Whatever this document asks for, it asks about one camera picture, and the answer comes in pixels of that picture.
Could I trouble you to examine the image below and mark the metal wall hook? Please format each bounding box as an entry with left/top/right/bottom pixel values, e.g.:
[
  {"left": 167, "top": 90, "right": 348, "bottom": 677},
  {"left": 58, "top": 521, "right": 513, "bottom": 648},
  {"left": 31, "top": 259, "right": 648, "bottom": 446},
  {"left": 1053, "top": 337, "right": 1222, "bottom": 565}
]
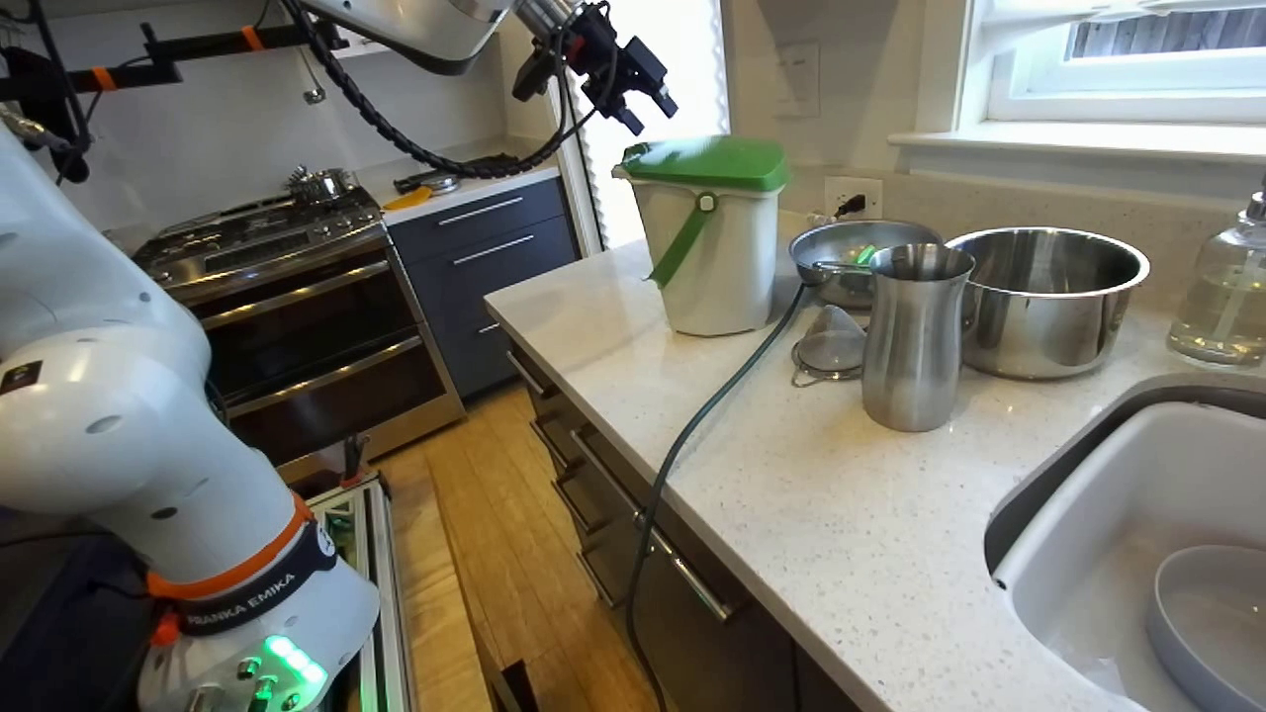
[{"left": 295, "top": 50, "right": 331, "bottom": 110}]

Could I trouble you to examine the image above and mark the dark green cable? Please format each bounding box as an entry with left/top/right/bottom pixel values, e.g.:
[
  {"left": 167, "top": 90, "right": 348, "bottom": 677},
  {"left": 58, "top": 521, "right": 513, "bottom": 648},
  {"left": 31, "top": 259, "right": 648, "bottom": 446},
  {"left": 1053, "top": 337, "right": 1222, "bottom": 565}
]
[{"left": 618, "top": 280, "right": 812, "bottom": 712}]

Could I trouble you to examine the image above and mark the black bar with orange tape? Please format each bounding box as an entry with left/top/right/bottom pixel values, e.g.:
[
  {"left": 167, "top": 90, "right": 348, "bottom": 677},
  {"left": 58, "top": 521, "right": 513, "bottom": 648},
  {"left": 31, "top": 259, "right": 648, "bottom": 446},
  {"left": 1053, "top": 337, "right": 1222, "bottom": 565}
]
[{"left": 0, "top": 18, "right": 348, "bottom": 192}]

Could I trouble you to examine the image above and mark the white wall outlet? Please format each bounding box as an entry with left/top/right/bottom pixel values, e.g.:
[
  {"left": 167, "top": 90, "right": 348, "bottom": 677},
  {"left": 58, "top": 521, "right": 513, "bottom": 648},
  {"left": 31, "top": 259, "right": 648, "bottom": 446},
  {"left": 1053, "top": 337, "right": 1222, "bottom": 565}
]
[{"left": 819, "top": 176, "right": 885, "bottom": 230}]

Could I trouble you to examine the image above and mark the white bin with green lid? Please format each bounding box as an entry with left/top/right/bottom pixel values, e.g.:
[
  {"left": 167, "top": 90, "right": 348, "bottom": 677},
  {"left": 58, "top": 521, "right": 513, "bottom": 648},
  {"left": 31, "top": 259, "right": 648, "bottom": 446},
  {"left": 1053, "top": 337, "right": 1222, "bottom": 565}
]
[{"left": 610, "top": 136, "right": 796, "bottom": 339}]

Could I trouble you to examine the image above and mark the tall stainless steel pitcher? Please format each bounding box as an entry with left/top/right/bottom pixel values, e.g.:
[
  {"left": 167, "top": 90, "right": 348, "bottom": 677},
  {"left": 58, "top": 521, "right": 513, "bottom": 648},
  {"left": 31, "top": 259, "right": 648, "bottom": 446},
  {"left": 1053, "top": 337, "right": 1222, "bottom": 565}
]
[{"left": 857, "top": 239, "right": 979, "bottom": 437}]

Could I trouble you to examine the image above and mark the yellow flat item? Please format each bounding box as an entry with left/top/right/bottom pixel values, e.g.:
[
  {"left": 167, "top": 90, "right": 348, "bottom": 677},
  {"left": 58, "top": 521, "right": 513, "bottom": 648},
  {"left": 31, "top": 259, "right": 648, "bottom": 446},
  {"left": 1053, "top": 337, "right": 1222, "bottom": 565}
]
[{"left": 378, "top": 188, "right": 443, "bottom": 218}]

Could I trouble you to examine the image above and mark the stainless steel oven range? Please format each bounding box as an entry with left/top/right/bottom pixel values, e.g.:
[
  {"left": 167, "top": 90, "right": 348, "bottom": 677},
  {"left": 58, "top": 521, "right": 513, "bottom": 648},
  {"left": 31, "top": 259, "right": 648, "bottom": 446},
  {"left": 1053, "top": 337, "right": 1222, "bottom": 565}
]
[{"left": 129, "top": 165, "right": 468, "bottom": 487}]

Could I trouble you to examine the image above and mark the white plastic sink tub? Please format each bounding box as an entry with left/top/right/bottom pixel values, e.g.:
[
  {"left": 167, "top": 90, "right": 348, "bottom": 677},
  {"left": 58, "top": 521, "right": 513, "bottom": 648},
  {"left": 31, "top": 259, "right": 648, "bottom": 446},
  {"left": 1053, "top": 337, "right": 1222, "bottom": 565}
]
[{"left": 990, "top": 396, "right": 1266, "bottom": 712}]

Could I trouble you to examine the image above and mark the dark counter base cabinet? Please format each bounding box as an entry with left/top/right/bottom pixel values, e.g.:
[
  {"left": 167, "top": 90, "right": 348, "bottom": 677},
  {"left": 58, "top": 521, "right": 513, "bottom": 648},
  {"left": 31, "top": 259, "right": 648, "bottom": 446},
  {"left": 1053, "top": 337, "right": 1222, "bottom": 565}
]
[{"left": 499, "top": 327, "right": 863, "bottom": 712}]

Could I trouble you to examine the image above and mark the small stainless steel bowl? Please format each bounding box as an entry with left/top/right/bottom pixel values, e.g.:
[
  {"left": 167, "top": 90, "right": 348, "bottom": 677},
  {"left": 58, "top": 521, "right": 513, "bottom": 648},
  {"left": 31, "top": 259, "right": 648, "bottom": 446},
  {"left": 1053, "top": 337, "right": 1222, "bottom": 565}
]
[{"left": 788, "top": 218, "right": 944, "bottom": 318}]

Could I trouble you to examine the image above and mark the white framed window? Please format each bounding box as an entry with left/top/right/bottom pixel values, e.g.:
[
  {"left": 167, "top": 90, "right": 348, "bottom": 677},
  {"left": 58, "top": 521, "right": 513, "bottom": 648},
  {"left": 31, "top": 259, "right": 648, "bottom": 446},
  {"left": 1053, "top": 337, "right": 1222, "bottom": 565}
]
[{"left": 885, "top": 0, "right": 1266, "bottom": 201}]

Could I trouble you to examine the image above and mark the metal frame rail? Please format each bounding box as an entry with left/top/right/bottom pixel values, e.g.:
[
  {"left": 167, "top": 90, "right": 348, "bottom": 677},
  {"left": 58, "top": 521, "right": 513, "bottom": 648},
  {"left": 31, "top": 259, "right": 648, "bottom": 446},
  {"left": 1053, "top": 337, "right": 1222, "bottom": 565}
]
[{"left": 308, "top": 479, "right": 415, "bottom": 712}]

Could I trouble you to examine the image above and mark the metal mesh strainer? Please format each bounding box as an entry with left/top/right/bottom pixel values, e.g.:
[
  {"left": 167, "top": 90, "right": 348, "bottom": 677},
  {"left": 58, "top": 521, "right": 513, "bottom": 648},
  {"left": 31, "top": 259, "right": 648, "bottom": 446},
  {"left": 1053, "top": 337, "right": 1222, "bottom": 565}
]
[{"left": 788, "top": 306, "right": 870, "bottom": 392}]

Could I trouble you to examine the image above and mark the black robot stand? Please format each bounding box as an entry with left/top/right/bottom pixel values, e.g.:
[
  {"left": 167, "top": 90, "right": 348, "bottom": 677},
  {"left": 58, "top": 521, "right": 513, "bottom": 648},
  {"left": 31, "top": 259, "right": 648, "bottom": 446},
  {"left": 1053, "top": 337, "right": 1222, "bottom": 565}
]
[{"left": 0, "top": 528, "right": 153, "bottom": 712}]

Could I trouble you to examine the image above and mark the black flat pan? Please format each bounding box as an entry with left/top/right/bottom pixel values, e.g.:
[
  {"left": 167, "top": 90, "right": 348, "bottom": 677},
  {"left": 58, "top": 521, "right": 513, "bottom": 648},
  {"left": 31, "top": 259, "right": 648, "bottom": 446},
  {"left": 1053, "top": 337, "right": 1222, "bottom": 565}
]
[{"left": 390, "top": 156, "right": 526, "bottom": 199}]

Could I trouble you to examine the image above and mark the clear glass soap bottle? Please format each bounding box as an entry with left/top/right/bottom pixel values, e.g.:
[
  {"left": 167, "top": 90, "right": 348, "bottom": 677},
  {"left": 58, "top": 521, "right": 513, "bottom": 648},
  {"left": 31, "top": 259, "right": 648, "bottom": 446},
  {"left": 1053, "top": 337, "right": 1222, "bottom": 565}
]
[{"left": 1165, "top": 184, "right": 1266, "bottom": 368}]

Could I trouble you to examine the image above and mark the metal kettle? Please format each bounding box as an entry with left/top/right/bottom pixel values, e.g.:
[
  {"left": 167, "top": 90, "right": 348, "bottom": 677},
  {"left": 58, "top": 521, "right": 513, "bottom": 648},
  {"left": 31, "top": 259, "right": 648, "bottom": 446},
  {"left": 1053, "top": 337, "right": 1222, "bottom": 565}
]
[{"left": 286, "top": 164, "right": 356, "bottom": 215}]

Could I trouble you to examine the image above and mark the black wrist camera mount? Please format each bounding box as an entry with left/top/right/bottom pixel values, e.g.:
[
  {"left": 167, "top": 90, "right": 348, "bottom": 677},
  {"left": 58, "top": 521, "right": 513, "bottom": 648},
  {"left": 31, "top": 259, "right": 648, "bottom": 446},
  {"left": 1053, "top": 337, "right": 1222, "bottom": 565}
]
[{"left": 510, "top": 35, "right": 565, "bottom": 106}]

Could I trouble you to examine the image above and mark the large stainless steel bowl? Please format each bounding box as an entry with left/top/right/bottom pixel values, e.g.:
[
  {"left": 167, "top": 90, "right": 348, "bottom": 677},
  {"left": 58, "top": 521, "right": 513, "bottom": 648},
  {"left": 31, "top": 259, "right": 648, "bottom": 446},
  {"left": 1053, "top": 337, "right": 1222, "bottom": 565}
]
[{"left": 944, "top": 222, "right": 1154, "bottom": 385}]

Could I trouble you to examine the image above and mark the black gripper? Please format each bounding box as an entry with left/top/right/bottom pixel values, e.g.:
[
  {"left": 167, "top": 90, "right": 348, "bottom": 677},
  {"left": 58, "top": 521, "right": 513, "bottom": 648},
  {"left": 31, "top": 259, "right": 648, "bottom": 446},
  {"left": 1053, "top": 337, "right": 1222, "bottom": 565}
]
[{"left": 526, "top": 0, "right": 685, "bottom": 138}]

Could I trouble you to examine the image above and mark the grey bowl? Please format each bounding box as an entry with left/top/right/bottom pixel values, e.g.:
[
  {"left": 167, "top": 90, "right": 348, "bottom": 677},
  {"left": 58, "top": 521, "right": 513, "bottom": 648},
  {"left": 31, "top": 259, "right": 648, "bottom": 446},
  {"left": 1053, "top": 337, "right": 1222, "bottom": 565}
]
[{"left": 1143, "top": 542, "right": 1266, "bottom": 712}]

